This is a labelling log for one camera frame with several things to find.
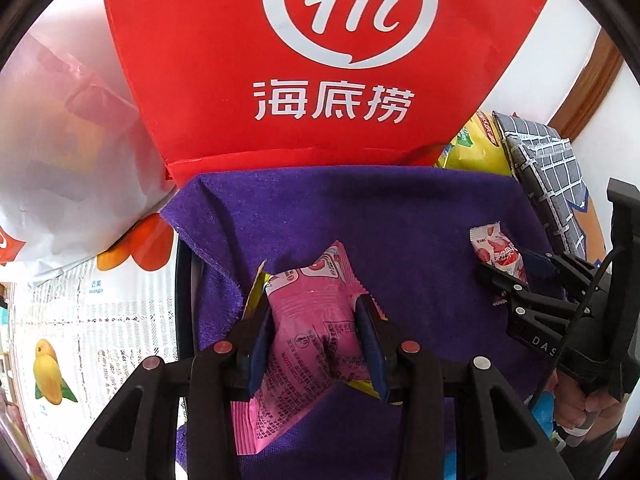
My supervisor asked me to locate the red paper bag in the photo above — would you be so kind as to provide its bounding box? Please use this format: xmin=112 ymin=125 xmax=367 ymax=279
xmin=99 ymin=0 xmax=557 ymax=191

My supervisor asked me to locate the light blue object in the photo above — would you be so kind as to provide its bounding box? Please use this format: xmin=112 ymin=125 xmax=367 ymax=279
xmin=444 ymin=391 xmax=560 ymax=480

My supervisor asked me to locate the black metal frame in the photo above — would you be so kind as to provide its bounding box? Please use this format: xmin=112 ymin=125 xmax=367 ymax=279
xmin=174 ymin=230 xmax=206 ymax=363

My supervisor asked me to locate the fruit print tablecloth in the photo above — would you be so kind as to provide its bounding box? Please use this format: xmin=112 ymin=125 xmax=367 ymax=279
xmin=0 ymin=212 xmax=181 ymax=480

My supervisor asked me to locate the person's right hand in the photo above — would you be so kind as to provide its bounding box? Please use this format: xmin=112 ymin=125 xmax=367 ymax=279
xmin=555 ymin=370 xmax=621 ymax=441

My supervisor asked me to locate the grey checked cloth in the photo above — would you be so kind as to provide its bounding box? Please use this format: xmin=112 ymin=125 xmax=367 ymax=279
xmin=492 ymin=111 xmax=601 ymax=266

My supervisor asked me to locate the person's right forearm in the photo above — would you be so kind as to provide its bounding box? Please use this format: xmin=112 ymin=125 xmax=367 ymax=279
xmin=560 ymin=425 xmax=633 ymax=480

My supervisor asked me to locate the white plastic bag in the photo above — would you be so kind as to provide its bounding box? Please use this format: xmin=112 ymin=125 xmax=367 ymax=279
xmin=0 ymin=30 xmax=176 ymax=281

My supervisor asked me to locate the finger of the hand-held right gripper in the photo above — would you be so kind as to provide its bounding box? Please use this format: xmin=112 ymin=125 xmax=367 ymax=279
xmin=522 ymin=252 xmax=601 ymax=291
xmin=474 ymin=261 xmax=573 ymax=328

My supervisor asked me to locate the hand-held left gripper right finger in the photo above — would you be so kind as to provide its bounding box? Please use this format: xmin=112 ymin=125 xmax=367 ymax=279
xmin=352 ymin=294 xmax=576 ymax=480

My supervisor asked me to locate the wooden door frame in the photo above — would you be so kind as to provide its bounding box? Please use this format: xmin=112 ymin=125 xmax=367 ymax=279
xmin=547 ymin=30 xmax=626 ymax=141

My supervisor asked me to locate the small strawberry snack packet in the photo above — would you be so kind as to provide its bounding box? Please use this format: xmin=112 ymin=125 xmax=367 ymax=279
xmin=469 ymin=224 xmax=530 ymax=306

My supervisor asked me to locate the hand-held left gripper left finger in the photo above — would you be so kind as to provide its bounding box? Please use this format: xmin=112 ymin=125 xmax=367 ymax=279
xmin=57 ymin=305 xmax=276 ymax=480

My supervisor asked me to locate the pink snack packet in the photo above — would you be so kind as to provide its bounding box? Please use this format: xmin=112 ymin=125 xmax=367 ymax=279
xmin=231 ymin=241 xmax=388 ymax=456

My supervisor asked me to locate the yellow chip bag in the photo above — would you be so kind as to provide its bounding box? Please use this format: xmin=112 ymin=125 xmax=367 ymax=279
xmin=432 ymin=110 xmax=516 ymax=177

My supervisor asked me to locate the purple towel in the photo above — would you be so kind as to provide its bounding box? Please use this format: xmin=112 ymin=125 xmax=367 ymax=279
xmin=160 ymin=165 xmax=566 ymax=480

